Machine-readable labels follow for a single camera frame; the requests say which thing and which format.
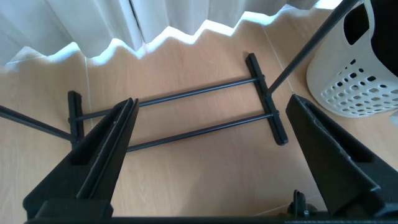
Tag black shorts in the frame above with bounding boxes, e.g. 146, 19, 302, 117
369, 0, 398, 78

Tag white laundry basket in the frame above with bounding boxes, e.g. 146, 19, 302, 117
306, 0, 398, 118

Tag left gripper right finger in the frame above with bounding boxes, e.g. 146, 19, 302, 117
285, 94, 398, 217

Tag black clothes rack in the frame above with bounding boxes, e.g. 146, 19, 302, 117
0, 0, 360, 153

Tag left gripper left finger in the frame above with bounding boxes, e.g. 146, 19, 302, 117
23, 98, 140, 218

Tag beige curtain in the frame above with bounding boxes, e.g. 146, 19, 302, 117
0, 0, 320, 68

